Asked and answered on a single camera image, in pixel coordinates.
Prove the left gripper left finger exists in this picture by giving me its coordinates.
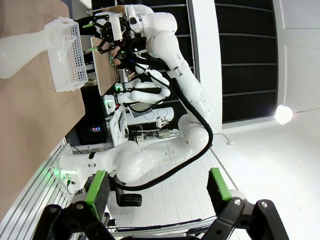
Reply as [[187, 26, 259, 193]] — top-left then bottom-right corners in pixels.
[[32, 169, 118, 240]]

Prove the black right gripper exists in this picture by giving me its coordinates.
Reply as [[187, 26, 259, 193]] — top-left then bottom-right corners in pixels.
[[83, 14, 114, 55]]

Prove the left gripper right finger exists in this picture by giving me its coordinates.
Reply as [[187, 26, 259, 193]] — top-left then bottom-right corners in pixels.
[[199, 167, 291, 240]]

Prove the translucent plastic funnel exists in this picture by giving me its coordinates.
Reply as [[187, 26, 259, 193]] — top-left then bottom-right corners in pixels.
[[53, 34, 76, 66]]

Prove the translucent plastic conical flask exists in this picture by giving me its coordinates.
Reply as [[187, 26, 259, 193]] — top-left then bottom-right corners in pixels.
[[0, 31, 55, 80]]

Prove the black foot pedal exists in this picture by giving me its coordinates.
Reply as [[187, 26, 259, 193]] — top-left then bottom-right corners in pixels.
[[114, 186, 143, 207]]

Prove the brown table with white edge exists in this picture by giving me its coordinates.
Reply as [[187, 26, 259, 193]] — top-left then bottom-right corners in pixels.
[[90, 36, 120, 97]]

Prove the white perforated plastic basket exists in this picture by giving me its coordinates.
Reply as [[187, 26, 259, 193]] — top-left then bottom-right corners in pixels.
[[44, 16, 89, 93]]

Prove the black computer tower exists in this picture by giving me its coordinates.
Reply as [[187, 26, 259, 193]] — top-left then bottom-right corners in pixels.
[[76, 122, 110, 145]]

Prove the white control box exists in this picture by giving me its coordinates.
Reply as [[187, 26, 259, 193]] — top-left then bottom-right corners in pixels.
[[109, 109, 131, 147]]

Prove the round ceiling lamp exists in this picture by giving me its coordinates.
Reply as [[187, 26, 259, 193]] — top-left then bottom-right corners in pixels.
[[274, 104, 294, 126]]

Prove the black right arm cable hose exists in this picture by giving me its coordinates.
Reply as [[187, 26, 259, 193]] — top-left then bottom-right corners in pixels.
[[113, 48, 214, 195]]

